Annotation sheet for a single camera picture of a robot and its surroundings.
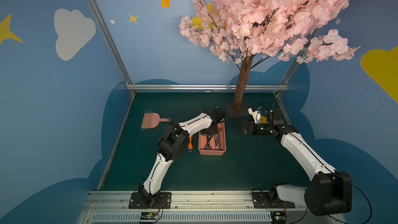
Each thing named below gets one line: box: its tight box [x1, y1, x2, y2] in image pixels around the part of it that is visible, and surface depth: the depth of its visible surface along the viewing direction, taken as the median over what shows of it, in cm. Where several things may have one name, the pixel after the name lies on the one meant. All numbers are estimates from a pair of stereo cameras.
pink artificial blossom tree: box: [179, 0, 360, 111], surface depth 57 cm
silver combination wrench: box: [203, 134, 212, 150], surface depth 95 cm
